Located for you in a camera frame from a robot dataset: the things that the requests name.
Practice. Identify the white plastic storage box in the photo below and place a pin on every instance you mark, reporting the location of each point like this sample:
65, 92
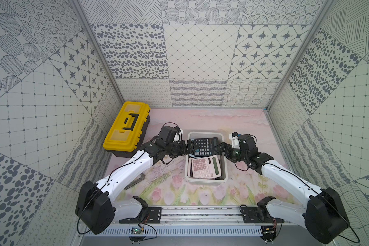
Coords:
223, 160

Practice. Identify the aluminium rail frame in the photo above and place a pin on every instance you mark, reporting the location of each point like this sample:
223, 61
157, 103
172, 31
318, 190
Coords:
191, 221

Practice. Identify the small black calculator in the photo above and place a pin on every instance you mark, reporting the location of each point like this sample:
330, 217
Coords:
204, 147

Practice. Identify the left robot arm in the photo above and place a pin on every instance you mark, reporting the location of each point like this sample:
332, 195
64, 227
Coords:
96, 207

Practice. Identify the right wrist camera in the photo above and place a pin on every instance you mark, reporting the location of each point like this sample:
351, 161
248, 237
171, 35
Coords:
233, 137

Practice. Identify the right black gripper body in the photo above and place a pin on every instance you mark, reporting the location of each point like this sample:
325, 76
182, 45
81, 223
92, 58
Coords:
236, 154

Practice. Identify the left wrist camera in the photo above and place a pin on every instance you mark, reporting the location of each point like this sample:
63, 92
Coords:
178, 136

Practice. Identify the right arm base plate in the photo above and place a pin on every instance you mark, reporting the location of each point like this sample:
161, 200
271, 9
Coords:
255, 215

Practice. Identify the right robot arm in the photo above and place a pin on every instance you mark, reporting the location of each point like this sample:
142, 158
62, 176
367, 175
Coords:
320, 211

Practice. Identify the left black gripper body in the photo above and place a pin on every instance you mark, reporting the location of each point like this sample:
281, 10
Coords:
187, 147

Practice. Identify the yellow black toolbox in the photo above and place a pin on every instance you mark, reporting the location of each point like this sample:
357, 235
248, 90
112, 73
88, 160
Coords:
128, 131

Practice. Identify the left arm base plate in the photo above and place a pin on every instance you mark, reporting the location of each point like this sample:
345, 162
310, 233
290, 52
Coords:
150, 215

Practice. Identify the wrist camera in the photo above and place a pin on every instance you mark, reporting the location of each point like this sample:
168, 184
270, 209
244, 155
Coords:
233, 137
178, 136

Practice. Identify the pink calculator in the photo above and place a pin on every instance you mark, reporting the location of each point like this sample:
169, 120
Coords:
206, 167

